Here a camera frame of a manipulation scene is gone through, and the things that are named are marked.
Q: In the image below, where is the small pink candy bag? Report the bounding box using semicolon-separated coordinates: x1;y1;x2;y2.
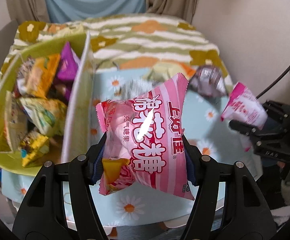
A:
220;81;269;152

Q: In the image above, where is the large pink marshmallow bag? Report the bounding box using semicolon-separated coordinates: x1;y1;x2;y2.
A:
96;73;194;200

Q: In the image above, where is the cream fries snack bag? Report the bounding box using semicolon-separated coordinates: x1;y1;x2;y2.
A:
16;98;67;137

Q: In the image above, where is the gold black snack bag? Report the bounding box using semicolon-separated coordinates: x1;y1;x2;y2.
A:
19;128;50;167

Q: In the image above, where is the silver brown snack packet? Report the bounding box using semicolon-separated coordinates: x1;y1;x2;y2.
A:
188;65;227;98

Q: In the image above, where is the green cardboard storage box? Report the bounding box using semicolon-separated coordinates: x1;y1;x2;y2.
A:
0;32;94;176

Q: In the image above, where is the cream orange snack packet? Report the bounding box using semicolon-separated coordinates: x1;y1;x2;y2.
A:
143;61;196;82

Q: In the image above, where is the orange yellow snack bag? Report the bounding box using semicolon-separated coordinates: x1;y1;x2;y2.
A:
16;54;60;99

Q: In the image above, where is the purple snack bag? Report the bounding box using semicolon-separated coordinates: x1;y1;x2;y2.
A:
54;42;80;101

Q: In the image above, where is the floral striped green blanket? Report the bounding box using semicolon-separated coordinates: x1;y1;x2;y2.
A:
0;14;233;92

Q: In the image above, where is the black cable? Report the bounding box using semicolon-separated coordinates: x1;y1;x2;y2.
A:
256;45;290;98

